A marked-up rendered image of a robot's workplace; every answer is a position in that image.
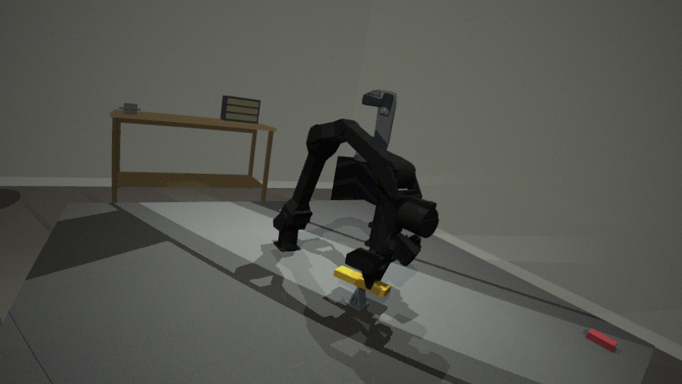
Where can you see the red rectangular bar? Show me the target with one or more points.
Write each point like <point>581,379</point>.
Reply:
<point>601,339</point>

